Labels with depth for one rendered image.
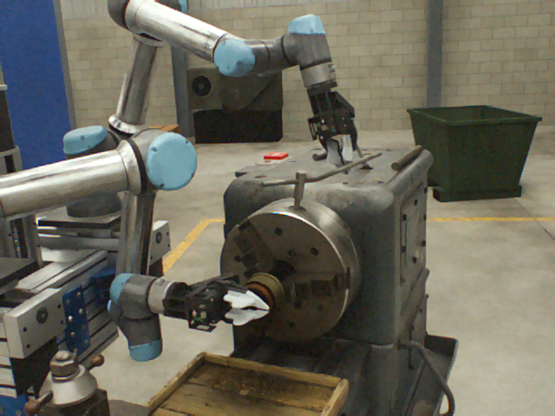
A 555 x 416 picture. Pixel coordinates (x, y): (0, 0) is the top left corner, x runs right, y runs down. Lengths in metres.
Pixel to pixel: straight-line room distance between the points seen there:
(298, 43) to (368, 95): 10.03
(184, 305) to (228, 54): 0.53
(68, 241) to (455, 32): 10.19
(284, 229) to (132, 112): 0.64
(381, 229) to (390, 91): 10.02
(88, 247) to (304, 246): 0.69
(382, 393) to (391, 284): 0.29
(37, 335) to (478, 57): 10.69
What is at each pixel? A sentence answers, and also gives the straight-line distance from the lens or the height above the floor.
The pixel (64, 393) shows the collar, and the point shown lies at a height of 1.14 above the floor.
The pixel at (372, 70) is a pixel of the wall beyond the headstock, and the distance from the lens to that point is 11.29.
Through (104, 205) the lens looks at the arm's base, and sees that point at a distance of 1.65.
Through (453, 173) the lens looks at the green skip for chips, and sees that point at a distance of 5.95.
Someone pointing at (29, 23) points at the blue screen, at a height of 1.99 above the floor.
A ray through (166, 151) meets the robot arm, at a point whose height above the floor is 1.39.
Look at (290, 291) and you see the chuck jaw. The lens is 1.21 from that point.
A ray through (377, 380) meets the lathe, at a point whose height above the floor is 0.77.
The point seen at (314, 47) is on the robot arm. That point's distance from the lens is 1.30.
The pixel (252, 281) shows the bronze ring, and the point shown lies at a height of 1.12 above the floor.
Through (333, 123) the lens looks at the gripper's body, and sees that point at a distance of 1.28.
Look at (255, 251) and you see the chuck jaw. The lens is 1.24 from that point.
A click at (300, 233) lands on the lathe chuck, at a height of 1.19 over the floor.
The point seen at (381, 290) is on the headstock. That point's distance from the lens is 1.41.
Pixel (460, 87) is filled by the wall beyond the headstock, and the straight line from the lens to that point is 11.45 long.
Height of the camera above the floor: 1.58
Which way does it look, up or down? 15 degrees down
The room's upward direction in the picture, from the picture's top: 3 degrees counter-clockwise
